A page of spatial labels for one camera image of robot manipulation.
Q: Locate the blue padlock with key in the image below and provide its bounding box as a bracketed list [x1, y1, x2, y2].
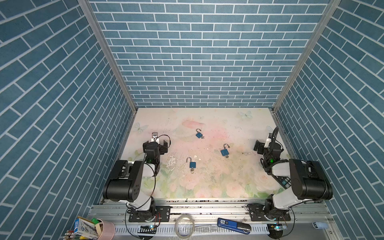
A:
[186, 157, 196, 174]

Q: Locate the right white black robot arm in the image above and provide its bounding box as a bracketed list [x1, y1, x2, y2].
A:
[247, 139, 333, 222]

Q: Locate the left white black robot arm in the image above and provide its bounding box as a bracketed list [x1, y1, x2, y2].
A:
[103, 138, 171, 223]

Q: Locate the black calculator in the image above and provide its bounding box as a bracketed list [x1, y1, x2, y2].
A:
[273, 176, 292, 189]

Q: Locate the right blue padlock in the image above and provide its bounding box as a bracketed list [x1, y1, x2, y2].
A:
[221, 144, 230, 158]

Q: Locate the far blue padlock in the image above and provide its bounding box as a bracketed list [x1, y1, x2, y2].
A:
[196, 129, 205, 139]

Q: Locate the floral table mat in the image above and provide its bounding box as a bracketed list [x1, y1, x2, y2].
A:
[120, 108, 283, 200]

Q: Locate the blue black handheld device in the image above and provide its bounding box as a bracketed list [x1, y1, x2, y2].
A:
[217, 218, 252, 235]

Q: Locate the small light blue object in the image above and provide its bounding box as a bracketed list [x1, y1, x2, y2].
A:
[312, 222, 329, 230]

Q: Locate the pink cup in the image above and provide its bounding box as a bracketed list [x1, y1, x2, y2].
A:
[96, 219, 116, 240]

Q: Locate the white blue cardboard box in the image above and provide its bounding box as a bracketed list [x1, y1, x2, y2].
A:
[74, 217, 99, 240]

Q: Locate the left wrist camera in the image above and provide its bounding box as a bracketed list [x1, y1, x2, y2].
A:
[151, 132, 159, 143]

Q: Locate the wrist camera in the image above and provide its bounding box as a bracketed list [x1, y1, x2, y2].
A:
[264, 133, 273, 149]
[151, 132, 159, 143]

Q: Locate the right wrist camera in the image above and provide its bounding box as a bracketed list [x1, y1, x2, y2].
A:
[264, 133, 273, 149]

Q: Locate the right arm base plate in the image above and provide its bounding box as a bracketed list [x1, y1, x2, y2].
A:
[246, 204, 291, 222]

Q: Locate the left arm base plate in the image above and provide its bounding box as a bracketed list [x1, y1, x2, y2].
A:
[128, 206, 171, 223]

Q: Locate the aluminium rail frame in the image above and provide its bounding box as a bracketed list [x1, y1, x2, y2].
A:
[88, 200, 342, 240]

